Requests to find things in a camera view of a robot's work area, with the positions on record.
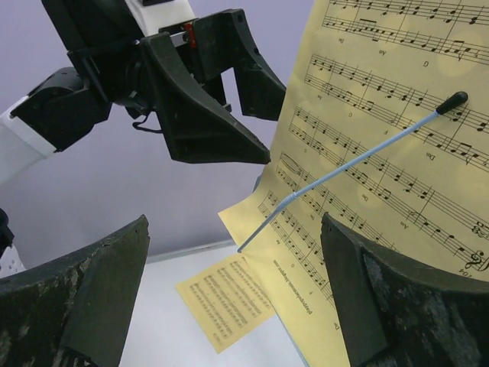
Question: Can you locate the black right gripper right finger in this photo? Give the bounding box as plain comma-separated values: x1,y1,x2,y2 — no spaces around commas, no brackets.
320,214,488,366

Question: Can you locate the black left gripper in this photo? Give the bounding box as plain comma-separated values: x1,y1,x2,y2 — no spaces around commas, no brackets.
125,8,286,164

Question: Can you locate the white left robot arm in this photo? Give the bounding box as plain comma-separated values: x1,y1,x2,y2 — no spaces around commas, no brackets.
1,1,286,182

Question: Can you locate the light blue music stand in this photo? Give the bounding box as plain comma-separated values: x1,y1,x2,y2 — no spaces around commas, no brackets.
238,91,475,366

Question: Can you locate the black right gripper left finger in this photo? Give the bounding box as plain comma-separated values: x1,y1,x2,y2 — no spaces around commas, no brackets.
1,215,150,366

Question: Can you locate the yellow sheet music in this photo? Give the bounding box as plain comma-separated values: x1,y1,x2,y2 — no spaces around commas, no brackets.
220,1,488,366
176,254,275,353

